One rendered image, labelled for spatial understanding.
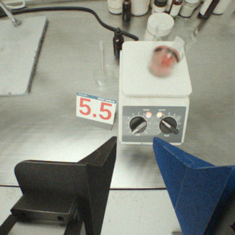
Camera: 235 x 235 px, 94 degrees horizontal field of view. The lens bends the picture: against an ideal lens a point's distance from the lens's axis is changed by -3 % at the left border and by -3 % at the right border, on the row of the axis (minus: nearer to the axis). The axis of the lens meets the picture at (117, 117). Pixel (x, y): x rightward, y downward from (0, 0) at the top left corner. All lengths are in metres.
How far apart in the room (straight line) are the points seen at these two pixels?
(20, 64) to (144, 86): 0.36
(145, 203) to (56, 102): 0.30
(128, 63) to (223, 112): 0.26
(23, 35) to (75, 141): 0.39
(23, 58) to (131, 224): 0.50
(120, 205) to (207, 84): 0.35
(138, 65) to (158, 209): 0.28
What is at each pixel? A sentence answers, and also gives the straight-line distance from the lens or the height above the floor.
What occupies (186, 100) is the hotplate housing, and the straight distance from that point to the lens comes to 0.24.
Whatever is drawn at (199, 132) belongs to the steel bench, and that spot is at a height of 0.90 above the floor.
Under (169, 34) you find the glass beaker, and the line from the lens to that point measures 0.22.
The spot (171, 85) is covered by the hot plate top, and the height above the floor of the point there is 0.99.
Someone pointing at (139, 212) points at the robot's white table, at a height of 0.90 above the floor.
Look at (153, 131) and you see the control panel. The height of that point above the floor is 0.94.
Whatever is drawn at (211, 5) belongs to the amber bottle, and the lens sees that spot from 0.55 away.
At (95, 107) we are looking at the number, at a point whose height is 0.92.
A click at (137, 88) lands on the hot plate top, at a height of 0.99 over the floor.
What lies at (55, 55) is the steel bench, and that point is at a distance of 0.43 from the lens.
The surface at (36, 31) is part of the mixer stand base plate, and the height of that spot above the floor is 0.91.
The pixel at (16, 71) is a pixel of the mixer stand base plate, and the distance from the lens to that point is 0.44.
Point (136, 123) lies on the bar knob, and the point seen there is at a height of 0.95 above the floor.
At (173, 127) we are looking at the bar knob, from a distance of 0.22.
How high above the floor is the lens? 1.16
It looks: 74 degrees down
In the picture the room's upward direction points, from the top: 7 degrees counter-clockwise
